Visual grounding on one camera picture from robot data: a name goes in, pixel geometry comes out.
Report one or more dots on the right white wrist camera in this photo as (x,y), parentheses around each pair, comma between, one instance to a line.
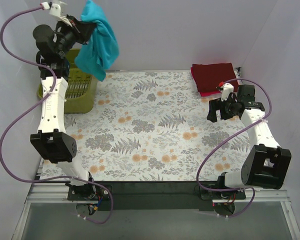
(226,89)

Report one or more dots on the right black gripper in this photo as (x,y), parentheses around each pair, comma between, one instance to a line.
(220,108)

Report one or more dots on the aluminium frame rail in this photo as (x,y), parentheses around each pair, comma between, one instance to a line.
(54,191)

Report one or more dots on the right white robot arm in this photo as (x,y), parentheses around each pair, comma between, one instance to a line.
(267,163)

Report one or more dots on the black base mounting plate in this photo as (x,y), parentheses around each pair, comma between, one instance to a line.
(167,195)

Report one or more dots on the dark red folded t shirt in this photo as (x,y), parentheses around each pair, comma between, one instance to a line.
(207,77)

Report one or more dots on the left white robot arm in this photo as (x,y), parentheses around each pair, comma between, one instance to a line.
(51,140)

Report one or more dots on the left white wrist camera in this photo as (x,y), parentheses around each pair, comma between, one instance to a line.
(55,8)

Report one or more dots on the olive green plastic basket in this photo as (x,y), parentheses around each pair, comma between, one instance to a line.
(81,87)

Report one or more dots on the floral patterned table mat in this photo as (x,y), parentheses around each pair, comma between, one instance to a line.
(152,126)

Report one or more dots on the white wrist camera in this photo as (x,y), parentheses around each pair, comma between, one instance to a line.
(226,89)
(55,8)

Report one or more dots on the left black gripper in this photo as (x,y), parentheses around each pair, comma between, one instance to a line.
(78,30)

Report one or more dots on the pink folded t shirt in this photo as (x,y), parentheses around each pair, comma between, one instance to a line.
(210,93)

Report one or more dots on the teal t shirt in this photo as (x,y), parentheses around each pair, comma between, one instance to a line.
(102,49)

